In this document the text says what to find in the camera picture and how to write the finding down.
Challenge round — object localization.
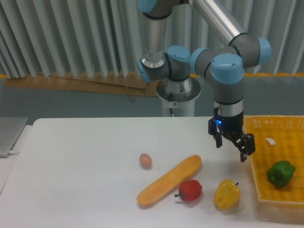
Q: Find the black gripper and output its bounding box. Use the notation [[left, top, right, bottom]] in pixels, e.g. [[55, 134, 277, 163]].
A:
[[208, 107, 256, 162]]

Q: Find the red bell pepper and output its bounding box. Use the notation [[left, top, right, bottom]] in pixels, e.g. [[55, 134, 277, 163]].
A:
[[174, 180, 202, 202]]

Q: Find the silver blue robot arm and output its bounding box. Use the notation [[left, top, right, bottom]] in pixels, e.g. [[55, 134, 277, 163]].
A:
[[137, 0, 272, 162]]

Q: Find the yellow bell pepper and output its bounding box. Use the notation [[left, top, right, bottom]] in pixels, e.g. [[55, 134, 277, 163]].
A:
[[213, 179, 241, 210]]

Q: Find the green bell pepper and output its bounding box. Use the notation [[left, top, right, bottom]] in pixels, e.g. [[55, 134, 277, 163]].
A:
[[267, 160, 295, 188]]

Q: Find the white paper label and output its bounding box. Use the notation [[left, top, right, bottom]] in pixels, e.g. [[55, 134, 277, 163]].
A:
[[265, 138, 276, 146]]

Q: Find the yellow woven basket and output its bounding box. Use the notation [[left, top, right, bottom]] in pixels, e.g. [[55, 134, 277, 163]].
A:
[[244, 115, 304, 209]]

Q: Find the long orange bread loaf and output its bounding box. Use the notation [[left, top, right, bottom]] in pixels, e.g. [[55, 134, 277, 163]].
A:
[[136, 155, 202, 207]]

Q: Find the brown egg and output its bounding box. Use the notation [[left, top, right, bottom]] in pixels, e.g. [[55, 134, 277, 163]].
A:
[[139, 153, 152, 169]]

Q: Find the brown cardboard sheet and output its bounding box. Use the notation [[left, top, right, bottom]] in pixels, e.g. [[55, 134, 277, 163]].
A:
[[5, 70, 159, 101]]

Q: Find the silver laptop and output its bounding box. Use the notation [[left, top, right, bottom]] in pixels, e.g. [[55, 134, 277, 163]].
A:
[[0, 117, 28, 158]]

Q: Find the white laptop charger plug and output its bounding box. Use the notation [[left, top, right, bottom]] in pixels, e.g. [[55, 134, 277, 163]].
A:
[[9, 151, 20, 155]]

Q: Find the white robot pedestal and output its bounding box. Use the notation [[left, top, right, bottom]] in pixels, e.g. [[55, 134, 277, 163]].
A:
[[156, 77, 201, 117]]

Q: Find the black pedestal cable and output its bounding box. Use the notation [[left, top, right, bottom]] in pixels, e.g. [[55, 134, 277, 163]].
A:
[[168, 93, 175, 117]]

